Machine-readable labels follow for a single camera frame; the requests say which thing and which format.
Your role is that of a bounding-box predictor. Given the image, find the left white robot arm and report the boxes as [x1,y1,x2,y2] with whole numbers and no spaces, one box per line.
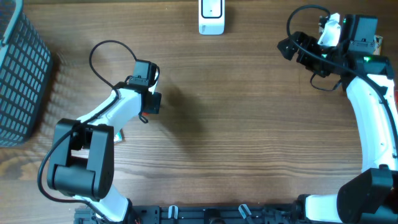
[44,60,162,223]

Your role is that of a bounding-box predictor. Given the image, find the white barcode scanner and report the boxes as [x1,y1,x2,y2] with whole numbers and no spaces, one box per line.
[198,0,225,35]

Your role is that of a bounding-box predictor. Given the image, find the yellow snack bag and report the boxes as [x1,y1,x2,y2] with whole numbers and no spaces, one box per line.
[373,35,383,55]

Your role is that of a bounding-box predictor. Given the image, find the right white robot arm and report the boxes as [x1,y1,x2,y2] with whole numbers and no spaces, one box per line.
[277,14,397,223]

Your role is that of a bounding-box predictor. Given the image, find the black wire mesh basket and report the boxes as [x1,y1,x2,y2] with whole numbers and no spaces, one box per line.
[1,0,53,147]

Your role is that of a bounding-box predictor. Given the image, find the teal tissue pack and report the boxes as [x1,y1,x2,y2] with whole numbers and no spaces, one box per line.
[114,129,124,144]

